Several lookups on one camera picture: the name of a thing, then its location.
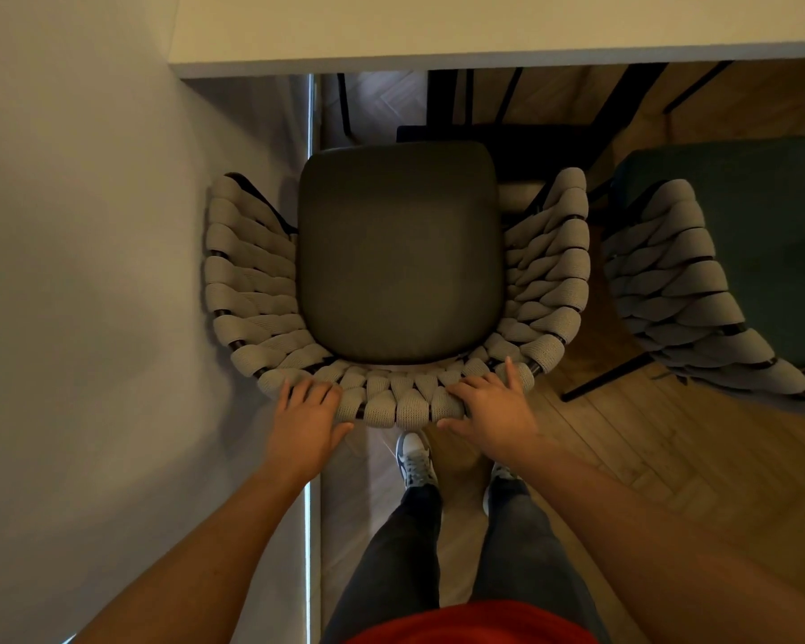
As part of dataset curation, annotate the woven rope chair teal seat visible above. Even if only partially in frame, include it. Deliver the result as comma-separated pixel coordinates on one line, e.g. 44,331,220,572
600,137,805,402

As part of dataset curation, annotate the person's left hand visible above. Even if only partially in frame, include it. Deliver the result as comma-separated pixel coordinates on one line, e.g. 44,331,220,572
262,377,355,488

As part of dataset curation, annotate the person's right forearm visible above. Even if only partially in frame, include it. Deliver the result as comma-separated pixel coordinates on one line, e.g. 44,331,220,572
513,444,805,644

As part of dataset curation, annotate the person's right grey sneaker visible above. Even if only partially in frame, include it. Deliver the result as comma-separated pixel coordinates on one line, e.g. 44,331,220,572
482,461,523,517

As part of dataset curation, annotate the person's grey sneaker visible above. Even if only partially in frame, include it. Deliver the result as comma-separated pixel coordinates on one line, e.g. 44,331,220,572
395,432,439,491
482,461,523,517

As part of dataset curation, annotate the person's right hand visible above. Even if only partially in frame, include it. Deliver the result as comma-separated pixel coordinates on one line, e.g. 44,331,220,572
436,357,542,471

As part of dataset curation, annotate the person's left grey sneaker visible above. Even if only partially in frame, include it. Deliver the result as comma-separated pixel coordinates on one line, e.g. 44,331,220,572
395,432,439,491

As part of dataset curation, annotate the person's left forearm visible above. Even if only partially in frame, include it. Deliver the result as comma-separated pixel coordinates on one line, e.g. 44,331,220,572
70,470,313,644

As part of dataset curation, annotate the person's jeans leg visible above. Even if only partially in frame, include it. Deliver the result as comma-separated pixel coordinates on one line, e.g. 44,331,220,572
468,477,611,644
321,484,444,644

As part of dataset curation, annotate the woven rope chair grey seat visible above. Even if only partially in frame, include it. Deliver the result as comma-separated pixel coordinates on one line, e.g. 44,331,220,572
203,142,593,430

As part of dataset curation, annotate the person's left jeans leg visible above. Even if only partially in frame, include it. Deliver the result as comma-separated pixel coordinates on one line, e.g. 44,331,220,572
321,484,444,644

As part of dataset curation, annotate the black metal table frame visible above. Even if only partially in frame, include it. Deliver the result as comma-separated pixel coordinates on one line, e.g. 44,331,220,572
335,60,735,190

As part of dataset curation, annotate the person's red shirt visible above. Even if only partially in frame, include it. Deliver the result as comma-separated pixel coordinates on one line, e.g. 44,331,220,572
347,600,599,644

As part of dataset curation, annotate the person's right jeans leg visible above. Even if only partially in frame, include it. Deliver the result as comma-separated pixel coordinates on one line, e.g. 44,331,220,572
468,477,611,644

